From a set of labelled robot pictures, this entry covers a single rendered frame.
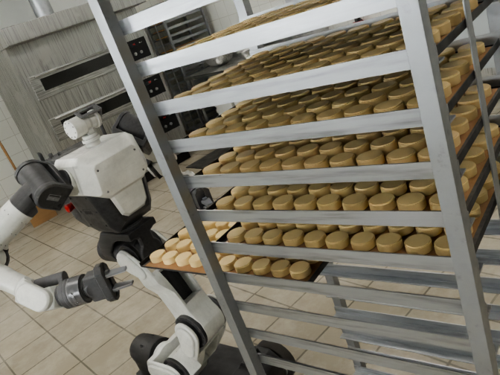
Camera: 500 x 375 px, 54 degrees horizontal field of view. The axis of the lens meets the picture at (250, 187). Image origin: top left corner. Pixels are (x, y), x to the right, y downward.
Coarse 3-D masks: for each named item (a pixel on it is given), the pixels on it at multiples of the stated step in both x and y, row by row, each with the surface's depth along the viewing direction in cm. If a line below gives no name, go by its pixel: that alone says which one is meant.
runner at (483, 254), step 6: (480, 252) 127; (486, 252) 126; (492, 252) 125; (498, 252) 124; (480, 258) 127; (486, 258) 126; (492, 258) 126; (498, 258) 125; (486, 264) 125; (492, 264) 124; (498, 264) 123
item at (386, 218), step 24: (216, 216) 113; (240, 216) 108; (264, 216) 104; (288, 216) 100; (312, 216) 96; (336, 216) 93; (360, 216) 89; (384, 216) 86; (408, 216) 84; (432, 216) 81
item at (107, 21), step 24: (96, 0) 97; (120, 48) 101; (120, 72) 103; (144, 96) 105; (144, 120) 106; (168, 144) 110; (168, 168) 110; (192, 216) 115; (192, 240) 118; (216, 264) 120; (216, 288) 122; (240, 336) 127
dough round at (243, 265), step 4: (240, 260) 126; (244, 260) 125; (248, 260) 124; (252, 260) 125; (236, 264) 125; (240, 264) 124; (244, 264) 123; (248, 264) 123; (236, 268) 124; (240, 268) 123; (244, 268) 123; (248, 268) 123; (240, 272) 123; (244, 272) 123
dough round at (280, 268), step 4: (280, 260) 119; (284, 260) 118; (288, 260) 118; (272, 264) 119; (276, 264) 118; (280, 264) 118; (284, 264) 117; (288, 264) 116; (272, 268) 117; (276, 268) 117; (280, 268) 116; (284, 268) 115; (288, 268) 116; (272, 272) 117; (276, 272) 116; (280, 272) 115; (284, 272) 115; (288, 272) 116; (276, 276) 116; (280, 276) 116; (284, 276) 116
